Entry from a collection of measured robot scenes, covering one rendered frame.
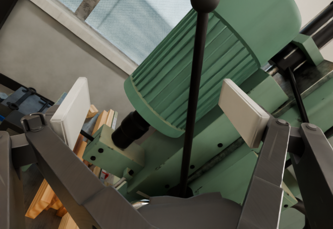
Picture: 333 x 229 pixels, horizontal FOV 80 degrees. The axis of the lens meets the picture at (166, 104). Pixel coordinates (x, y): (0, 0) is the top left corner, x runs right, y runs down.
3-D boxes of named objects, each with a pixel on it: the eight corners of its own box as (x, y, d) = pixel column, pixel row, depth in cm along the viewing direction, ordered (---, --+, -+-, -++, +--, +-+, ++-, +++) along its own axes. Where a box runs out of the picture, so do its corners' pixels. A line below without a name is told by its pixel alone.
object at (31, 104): (13, 95, 50) (24, 81, 48) (54, 120, 54) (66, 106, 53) (-25, 127, 39) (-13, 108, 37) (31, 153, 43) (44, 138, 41)
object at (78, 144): (73, 138, 63) (81, 128, 62) (77, 140, 64) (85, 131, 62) (39, 208, 43) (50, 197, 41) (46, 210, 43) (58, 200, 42)
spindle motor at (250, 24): (125, 70, 50) (221, -37, 41) (174, 110, 57) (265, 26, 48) (117, 105, 35) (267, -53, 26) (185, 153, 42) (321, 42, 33)
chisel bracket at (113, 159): (84, 143, 53) (103, 122, 51) (126, 166, 59) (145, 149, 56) (76, 163, 47) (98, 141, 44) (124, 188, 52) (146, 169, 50)
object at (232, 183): (197, 189, 45) (252, 149, 40) (221, 204, 48) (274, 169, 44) (208, 228, 37) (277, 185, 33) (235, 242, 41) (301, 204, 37)
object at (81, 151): (73, 150, 60) (83, 140, 58) (79, 154, 60) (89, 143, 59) (48, 206, 44) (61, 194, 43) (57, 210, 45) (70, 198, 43)
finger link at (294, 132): (282, 140, 13) (323, 138, 13) (245, 102, 17) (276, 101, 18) (274, 157, 13) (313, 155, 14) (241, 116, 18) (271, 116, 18)
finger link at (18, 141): (47, 169, 11) (-12, 172, 11) (71, 120, 16) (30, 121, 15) (40, 149, 11) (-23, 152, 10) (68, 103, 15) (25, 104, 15)
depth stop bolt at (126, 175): (104, 186, 52) (129, 164, 49) (111, 189, 53) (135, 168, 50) (103, 193, 50) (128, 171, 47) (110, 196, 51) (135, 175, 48)
